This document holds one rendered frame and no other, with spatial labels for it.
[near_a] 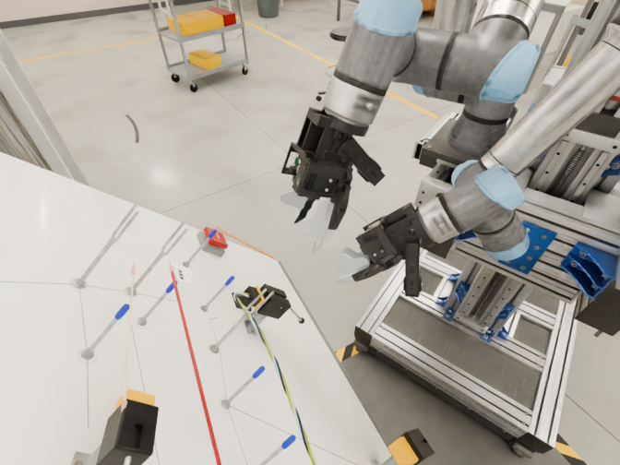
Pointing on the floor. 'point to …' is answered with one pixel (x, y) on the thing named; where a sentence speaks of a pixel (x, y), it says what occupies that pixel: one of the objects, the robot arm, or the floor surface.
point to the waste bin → (268, 8)
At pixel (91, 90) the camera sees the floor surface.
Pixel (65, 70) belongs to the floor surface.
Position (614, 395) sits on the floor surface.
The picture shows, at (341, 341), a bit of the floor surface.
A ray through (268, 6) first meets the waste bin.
